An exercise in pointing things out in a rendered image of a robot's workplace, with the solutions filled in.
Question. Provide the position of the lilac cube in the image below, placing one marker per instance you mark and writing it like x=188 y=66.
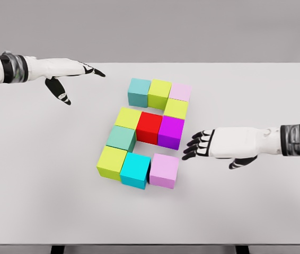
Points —
x=163 y=170

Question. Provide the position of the yellow-green cube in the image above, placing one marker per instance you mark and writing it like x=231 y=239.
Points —
x=127 y=118
x=176 y=109
x=159 y=93
x=110 y=162

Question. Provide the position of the pale pink cube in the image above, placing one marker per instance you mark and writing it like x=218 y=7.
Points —
x=180 y=91

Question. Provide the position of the purple cube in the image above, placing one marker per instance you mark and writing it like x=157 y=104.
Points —
x=170 y=132

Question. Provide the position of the red cube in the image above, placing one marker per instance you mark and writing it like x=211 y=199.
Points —
x=148 y=127

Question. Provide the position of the mint green cube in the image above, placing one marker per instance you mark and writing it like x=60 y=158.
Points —
x=119 y=138

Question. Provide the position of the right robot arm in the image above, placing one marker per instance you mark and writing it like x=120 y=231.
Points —
x=290 y=140

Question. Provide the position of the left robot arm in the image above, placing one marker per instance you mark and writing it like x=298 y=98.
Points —
x=4 y=69

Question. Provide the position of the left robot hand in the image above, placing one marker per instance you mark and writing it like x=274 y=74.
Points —
x=62 y=67

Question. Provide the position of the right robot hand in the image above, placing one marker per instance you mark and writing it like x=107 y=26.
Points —
x=232 y=143

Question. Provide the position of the dull teal cube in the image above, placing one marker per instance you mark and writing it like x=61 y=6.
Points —
x=138 y=91

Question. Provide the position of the bright cyan cube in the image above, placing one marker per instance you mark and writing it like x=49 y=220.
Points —
x=135 y=170

